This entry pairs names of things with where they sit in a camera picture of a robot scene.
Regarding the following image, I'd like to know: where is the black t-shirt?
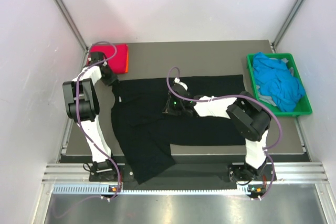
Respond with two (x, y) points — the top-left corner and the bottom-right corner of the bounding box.
(111, 78), (245, 184)

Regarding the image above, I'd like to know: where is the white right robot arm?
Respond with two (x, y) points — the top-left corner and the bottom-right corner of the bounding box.
(163, 91), (271, 185)

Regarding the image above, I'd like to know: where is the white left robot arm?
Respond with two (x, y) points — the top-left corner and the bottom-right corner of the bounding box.
(62, 51), (121, 183)

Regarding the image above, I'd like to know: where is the folded orange t-shirt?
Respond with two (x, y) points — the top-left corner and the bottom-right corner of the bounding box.
(125, 45), (129, 73)

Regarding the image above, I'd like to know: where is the folded pink t-shirt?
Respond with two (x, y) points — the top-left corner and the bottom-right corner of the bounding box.
(90, 44), (127, 74)

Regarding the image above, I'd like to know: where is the blue t-shirt in bin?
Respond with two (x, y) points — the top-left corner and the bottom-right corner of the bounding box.
(252, 51), (307, 112)

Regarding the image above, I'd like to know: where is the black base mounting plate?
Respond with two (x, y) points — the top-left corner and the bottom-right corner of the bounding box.
(88, 163), (278, 183)

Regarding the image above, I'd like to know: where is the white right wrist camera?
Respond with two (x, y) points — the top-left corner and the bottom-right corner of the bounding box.
(174, 78), (188, 91)

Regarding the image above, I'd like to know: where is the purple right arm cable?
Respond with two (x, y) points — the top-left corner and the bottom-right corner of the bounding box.
(166, 66), (284, 201)

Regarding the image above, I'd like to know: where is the grey slotted cable duct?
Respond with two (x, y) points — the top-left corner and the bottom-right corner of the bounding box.
(52, 184), (266, 195)

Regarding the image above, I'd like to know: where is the aluminium frame rail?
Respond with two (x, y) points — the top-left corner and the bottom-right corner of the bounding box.
(42, 162), (328, 184)

